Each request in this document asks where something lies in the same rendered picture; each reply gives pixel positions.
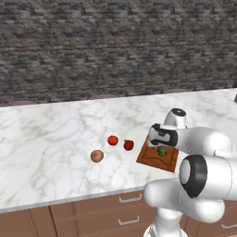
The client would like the brown stool seat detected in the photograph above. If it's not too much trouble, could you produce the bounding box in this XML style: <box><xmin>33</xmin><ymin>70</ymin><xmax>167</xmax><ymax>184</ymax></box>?
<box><xmin>4</xmin><ymin>100</ymin><xmax>39</xmax><ymax>106</ymax></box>
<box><xmin>162</xmin><ymin>88</ymin><xmax>193</xmax><ymax>94</ymax></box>
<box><xmin>88</xmin><ymin>94</ymin><xmax>119</xmax><ymax>101</ymax></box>

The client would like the brown cupboard door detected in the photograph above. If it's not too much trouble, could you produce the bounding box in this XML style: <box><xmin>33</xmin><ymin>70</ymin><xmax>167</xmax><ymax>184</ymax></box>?
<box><xmin>0</xmin><ymin>208</ymin><xmax>39</xmax><ymax>237</ymax></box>

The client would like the red bell pepper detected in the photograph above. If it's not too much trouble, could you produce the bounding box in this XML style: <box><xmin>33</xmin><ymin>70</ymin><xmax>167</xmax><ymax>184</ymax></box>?
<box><xmin>123</xmin><ymin>139</ymin><xmax>135</xmax><ymax>152</ymax></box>

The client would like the brown drawer front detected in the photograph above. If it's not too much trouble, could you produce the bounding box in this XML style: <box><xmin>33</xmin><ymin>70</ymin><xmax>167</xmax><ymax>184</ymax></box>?
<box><xmin>74</xmin><ymin>206</ymin><xmax>159</xmax><ymax>237</ymax></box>
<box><xmin>184</xmin><ymin>202</ymin><xmax>237</xmax><ymax>237</ymax></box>
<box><xmin>73</xmin><ymin>190</ymin><xmax>146</xmax><ymax>216</ymax></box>

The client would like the brown wooden cutting board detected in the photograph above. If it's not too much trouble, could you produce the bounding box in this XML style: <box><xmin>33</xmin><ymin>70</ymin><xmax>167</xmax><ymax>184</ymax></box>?
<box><xmin>136</xmin><ymin>135</ymin><xmax>181</xmax><ymax>173</ymax></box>

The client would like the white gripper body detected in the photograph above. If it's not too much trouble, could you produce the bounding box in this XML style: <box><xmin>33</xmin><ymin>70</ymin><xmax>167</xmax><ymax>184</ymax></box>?
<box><xmin>147</xmin><ymin>122</ymin><xmax>180</xmax><ymax>149</ymax></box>

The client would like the brown onion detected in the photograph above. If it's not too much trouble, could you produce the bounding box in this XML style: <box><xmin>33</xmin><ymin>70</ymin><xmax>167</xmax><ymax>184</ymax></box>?
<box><xmin>90</xmin><ymin>149</ymin><xmax>105</xmax><ymax>164</ymax></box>

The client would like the brown cupboard panel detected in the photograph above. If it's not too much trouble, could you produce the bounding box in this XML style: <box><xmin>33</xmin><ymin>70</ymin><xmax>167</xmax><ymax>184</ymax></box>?
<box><xmin>49</xmin><ymin>202</ymin><xmax>79</xmax><ymax>237</ymax></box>
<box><xmin>29</xmin><ymin>206</ymin><xmax>58</xmax><ymax>237</ymax></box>

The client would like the red tomato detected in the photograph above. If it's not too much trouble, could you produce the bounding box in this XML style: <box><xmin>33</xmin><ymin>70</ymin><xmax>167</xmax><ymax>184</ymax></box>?
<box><xmin>106</xmin><ymin>134</ymin><xmax>119</xmax><ymax>147</ymax></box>

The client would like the silver drawer handle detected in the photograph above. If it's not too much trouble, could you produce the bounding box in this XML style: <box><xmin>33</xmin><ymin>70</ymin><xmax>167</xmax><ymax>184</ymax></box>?
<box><xmin>118</xmin><ymin>193</ymin><xmax>143</xmax><ymax>205</ymax></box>
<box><xmin>118</xmin><ymin>215</ymin><xmax>141</xmax><ymax>226</ymax></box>
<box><xmin>220</xmin><ymin>223</ymin><xmax>237</xmax><ymax>231</ymax></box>

